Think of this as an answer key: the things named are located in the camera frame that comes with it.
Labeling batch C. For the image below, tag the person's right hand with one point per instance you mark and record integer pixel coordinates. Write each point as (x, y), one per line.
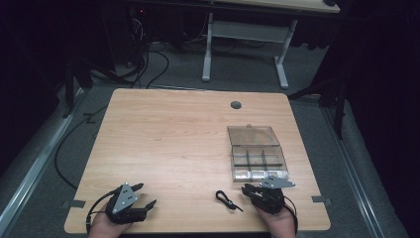
(279, 222)

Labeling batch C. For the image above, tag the metal floor rail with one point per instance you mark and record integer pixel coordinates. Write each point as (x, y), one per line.
(32, 172)
(356, 172)

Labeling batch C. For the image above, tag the white-framed desk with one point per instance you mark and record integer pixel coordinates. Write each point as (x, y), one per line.
(248, 31)

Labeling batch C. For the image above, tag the grey tape strip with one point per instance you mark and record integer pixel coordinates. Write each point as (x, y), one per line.
(321, 199)
(74, 203)

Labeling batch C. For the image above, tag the clear plastic compartment box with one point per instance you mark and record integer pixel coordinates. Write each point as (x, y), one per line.
(256, 152)

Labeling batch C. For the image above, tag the black stand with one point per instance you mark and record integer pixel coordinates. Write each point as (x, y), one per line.
(336, 99)
(74, 76)

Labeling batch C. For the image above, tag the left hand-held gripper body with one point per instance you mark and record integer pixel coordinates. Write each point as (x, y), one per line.
(123, 200)

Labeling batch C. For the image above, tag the person's left hand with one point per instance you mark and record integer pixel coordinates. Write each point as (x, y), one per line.
(105, 226)

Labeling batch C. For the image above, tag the grey round table grommet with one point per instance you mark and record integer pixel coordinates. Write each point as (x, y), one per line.
(235, 105)

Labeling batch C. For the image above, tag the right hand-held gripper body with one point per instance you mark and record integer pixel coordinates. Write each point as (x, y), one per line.
(268, 195)

